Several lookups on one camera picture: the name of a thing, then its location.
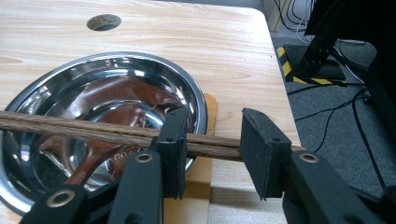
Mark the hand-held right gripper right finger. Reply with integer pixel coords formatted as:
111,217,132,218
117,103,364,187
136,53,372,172
238,107,292,201

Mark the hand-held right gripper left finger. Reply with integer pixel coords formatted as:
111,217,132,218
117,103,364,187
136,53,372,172
149,106,190,200

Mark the carved wooden trivet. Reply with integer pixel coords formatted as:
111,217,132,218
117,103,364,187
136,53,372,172
163,92,219,224

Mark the slim brown chopstick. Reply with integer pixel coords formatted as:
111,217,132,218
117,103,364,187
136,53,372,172
0,119,245,162
0,110,306,153

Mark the stainless steel bowl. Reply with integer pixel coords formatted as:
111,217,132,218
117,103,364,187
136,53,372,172
0,50,209,217

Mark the black stand base striped edge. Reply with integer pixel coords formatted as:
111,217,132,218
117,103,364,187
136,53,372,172
276,0,348,88

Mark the long black floor cable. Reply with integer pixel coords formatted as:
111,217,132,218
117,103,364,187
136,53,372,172
350,91,388,190

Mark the black desk power cable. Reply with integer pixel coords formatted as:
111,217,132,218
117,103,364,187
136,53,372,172
273,0,314,43

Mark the grey table cable grommet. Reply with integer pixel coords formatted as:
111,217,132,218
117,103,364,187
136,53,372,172
86,13,122,32

